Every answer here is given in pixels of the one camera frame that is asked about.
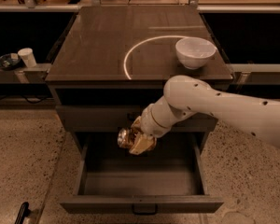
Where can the closed grey drawer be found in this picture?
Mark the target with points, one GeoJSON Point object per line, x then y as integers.
{"type": "Point", "coordinates": [110, 118]}

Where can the dark patterned small bowl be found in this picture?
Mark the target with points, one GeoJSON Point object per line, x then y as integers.
{"type": "Point", "coordinates": [10, 61]}

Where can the open grey drawer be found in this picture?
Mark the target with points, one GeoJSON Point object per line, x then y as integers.
{"type": "Point", "coordinates": [167, 179]}

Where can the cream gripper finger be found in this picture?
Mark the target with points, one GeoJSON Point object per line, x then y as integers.
{"type": "Point", "coordinates": [137, 124]}
{"type": "Point", "coordinates": [142, 143]}

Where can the white paper cup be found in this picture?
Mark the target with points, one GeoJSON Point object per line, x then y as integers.
{"type": "Point", "coordinates": [27, 56]}

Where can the black handle on floor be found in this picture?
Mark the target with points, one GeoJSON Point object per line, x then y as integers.
{"type": "Point", "coordinates": [23, 213]}

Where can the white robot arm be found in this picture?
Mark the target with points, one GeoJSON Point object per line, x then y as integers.
{"type": "Point", "coordinates": [185, 96]}

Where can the white ceramic bowl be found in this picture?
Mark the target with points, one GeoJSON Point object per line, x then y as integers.
{"type": "Point", "coordinates": [194, 52]}

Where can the grey drawer cabinet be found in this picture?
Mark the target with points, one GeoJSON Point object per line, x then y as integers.
{"type": "Point", "coordinates": [123, 55]}

